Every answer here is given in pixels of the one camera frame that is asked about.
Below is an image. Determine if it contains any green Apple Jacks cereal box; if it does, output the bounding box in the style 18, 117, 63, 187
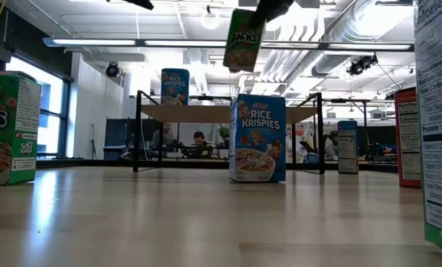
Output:
412, 0, 442, 260
0, 70, 42, 186
222, 7, 267, 73

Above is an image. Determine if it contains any blue Rice Krispies cereal box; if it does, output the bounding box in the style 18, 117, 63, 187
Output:
160, 67, 191, 106
337, 119, 359, 175
228, 93, 287, 184

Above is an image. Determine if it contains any red Froot Loops cereal box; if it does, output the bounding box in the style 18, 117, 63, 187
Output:
394, 87, 423, 189

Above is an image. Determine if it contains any black beam with light strips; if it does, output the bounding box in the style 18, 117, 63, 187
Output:
42, 36, 415, 53

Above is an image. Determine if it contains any round white ceiling lamp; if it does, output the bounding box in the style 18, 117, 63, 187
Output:
199, 7, 222, 31

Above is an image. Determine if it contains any black spotlight cluster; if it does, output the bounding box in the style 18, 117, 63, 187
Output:
346, 53, 380, 77

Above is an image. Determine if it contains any black monitor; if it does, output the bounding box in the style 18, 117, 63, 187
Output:
105, 117, 162, 149

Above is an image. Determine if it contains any potted green plant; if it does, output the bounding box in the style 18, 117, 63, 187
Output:
217, 125, 231, 159

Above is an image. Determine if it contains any person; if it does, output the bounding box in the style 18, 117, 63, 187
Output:
189, 130, 217, 159
150, 122, 177, 153
323, 129, 340, 161

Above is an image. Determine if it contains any large window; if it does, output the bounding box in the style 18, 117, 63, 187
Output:
4, 55, 72, 159

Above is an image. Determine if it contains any black ceiling camera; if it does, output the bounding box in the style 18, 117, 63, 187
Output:
105, 62, 120, 78

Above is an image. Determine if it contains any silver ceiling duct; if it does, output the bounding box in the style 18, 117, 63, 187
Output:
309, 0, 417, 77

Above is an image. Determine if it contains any wooden shelf with black frame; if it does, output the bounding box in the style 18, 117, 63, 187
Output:
132, 90, 326, 176

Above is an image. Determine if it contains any black aluminium table frame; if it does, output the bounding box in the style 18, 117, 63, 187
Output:
35, 158, 399, 171

